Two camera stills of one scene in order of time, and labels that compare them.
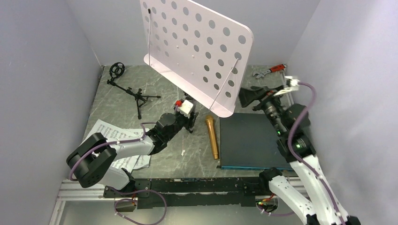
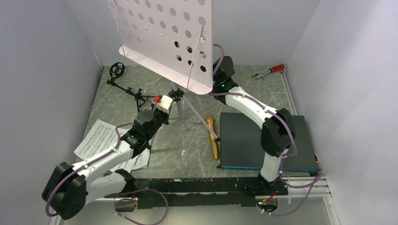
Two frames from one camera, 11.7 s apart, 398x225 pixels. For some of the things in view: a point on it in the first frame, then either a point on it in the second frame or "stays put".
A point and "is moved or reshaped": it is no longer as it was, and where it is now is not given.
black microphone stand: (116, 70) stays put
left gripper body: (181, 121) to (159, 117)
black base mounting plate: (152, 193) stays put
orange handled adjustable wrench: (276, 68) stays put
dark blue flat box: (248, 141) stays put
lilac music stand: (204, 54) is moved or reshaped
